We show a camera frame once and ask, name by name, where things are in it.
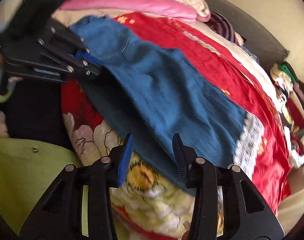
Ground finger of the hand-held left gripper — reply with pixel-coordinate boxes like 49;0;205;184
38;21;102;65
12;44;103;78

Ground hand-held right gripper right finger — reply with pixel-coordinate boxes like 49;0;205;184
172;133;285;240

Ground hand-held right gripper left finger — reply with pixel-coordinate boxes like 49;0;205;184
19;133;134;240

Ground blue pants with lace hem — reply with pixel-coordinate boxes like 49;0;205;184
69;15;265;195

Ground red floral blanket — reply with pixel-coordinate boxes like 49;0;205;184
61;12;292;240

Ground person's green jacket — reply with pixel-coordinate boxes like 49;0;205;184
0;137;90;235

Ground pale floral pillow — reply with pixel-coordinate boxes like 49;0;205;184
162;0;212;23

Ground pile of mixed clothes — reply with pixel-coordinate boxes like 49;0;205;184
269;62;304;168

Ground purple striped cloth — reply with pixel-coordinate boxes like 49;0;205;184
207;12;243;45

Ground dark grey headboard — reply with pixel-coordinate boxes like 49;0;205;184
184;0;290;67

